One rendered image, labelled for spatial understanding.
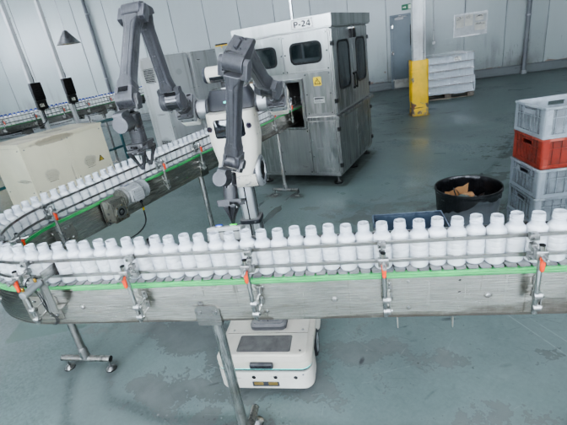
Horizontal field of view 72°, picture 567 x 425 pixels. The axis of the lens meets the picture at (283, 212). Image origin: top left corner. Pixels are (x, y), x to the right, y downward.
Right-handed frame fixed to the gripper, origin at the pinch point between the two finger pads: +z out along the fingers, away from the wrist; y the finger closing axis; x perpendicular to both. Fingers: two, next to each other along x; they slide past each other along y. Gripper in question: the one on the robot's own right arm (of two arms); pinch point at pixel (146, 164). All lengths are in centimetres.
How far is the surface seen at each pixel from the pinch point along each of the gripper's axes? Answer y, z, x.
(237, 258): 18, 32, 35
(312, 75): -352, 3, 37
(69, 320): 21, 56, -41
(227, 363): 17, 82, 21
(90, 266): 18.1, 32.6, -24.1
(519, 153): -186, 68, 205
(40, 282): 27, 33, -39
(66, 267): 18, 33, -35
